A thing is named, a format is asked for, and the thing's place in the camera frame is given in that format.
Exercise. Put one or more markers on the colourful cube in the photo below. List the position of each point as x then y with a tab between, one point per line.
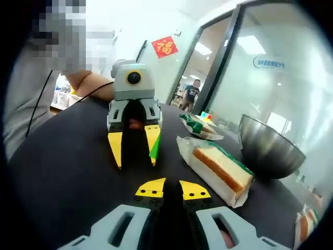
206	116

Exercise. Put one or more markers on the black glass door frame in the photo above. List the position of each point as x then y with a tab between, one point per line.
221	57

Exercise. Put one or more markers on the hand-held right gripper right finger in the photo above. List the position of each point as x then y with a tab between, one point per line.
205	218

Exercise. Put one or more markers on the bread slice packet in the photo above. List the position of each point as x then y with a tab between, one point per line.
200	127
221	172
305	226

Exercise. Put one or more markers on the blue glass wall sticker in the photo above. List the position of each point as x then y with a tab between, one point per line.
269	63

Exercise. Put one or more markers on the red paper door decoration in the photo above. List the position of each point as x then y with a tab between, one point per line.
164	47

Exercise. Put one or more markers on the metal bowl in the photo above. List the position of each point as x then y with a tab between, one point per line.
265	148

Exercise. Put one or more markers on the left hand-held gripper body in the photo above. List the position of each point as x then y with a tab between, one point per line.
122	88

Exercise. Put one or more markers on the dark table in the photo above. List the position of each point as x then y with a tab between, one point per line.
65	177

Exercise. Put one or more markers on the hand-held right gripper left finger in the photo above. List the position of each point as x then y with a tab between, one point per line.
130	221

